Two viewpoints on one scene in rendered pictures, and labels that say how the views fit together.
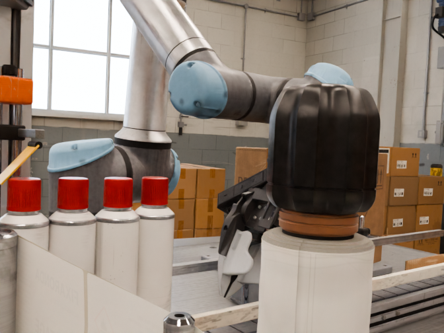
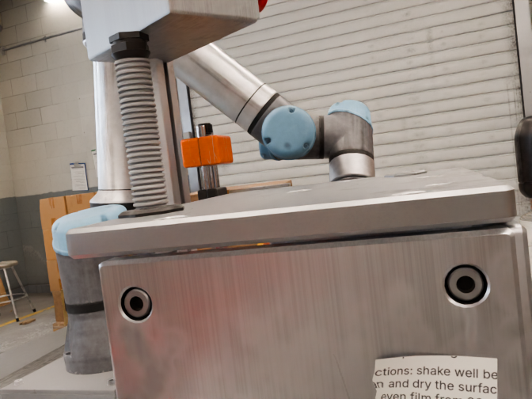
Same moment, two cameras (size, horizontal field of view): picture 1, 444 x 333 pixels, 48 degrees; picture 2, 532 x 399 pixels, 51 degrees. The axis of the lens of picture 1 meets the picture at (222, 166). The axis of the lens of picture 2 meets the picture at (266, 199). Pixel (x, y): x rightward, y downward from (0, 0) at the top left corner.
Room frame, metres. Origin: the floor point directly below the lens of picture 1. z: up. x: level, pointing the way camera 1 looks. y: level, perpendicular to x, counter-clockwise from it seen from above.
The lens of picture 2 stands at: (0.08, 0.56, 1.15)
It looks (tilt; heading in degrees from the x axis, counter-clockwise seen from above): 3 degrees down; 323
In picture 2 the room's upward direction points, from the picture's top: 7 degrees counter-clockwise
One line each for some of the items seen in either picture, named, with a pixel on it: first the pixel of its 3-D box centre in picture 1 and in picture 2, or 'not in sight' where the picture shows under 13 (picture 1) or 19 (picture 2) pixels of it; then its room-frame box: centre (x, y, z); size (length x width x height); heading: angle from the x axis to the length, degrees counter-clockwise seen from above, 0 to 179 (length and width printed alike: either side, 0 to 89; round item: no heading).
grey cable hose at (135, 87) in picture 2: not in sight; (144, 154); (0.54, 0.35, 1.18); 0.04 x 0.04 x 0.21
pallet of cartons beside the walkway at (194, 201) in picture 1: (153, 213); not in sight; (4.49, 0.60, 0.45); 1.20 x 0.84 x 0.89; 30
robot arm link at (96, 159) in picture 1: (84, 174); (97, 250); (0.94, 0.26, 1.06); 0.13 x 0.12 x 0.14; 138
